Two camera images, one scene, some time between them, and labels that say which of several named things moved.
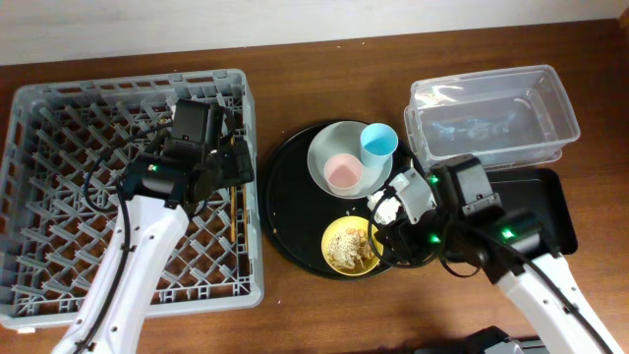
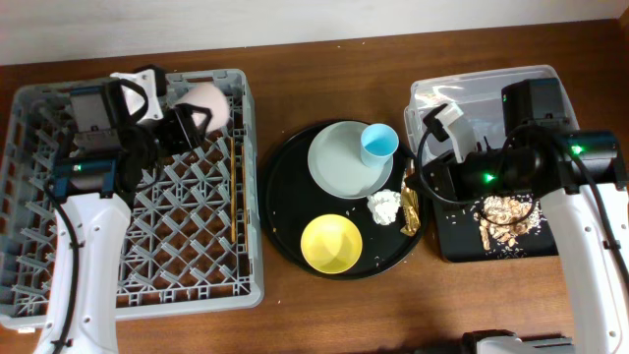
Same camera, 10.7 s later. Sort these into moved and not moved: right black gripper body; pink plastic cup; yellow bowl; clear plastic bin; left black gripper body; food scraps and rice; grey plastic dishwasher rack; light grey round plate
Moved: yellow bowl; left black gripper body; food scraps and rice; pink plastic cup; right black gripper body
Not moved: clear plastic bin; light grey round plate; grey plastic dishwasher rack
